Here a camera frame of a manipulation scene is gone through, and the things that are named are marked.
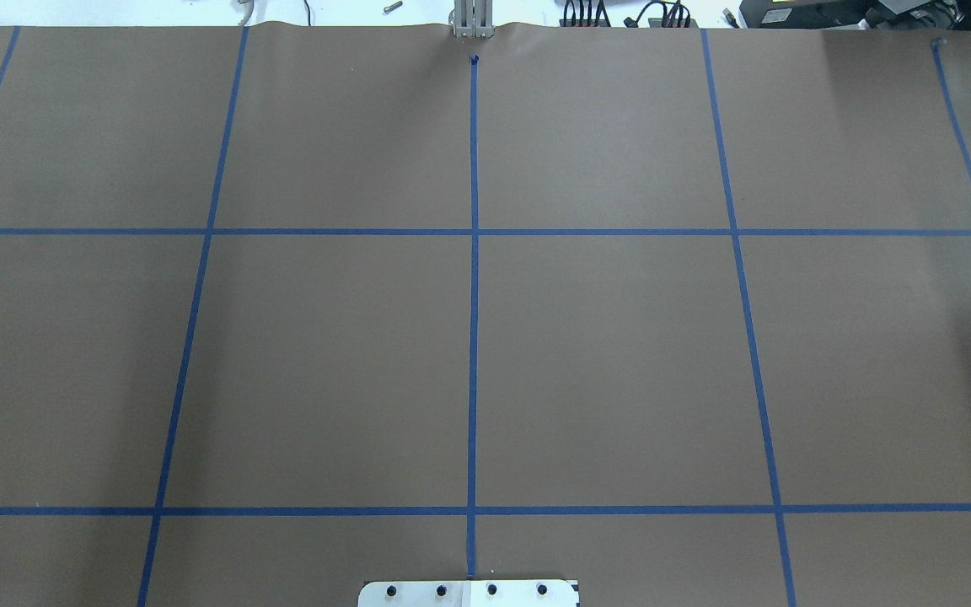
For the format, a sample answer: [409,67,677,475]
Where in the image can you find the black monitor equipment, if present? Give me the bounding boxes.
[738,1,971,31]

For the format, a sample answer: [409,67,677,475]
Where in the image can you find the aluminium frame post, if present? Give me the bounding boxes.
[450,0,496,39]

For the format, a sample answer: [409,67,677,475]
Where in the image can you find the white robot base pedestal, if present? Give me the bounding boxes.
[357,579,581,606]

